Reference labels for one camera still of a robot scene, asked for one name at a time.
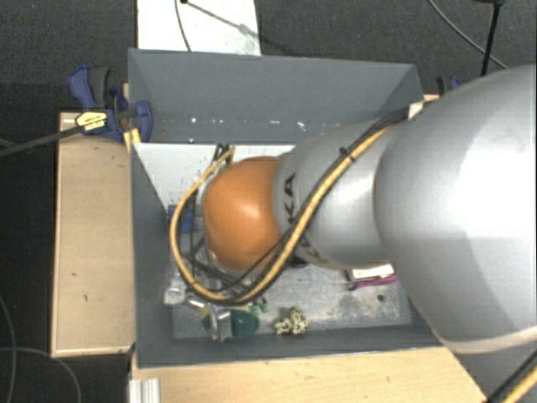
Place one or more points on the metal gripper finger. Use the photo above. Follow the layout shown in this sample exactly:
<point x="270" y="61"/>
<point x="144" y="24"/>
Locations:
<point x="214" y="328"/>
<point x="225" y="326"/>

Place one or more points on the yellow spotted toy animal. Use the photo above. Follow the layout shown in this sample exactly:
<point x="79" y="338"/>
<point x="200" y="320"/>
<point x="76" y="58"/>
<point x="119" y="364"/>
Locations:
<point x="290" y="321"/>

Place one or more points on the pale wood board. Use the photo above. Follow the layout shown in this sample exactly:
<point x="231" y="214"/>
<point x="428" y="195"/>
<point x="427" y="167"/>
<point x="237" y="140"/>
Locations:
<point x="92" y="233"/>

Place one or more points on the white and purple box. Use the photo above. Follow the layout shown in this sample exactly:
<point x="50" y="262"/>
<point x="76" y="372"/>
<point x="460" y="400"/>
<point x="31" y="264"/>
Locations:
<point x="370" y="274"/>

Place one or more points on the grey metal bin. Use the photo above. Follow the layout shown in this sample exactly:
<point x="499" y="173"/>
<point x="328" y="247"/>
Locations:
<point x="251" y="95"/>

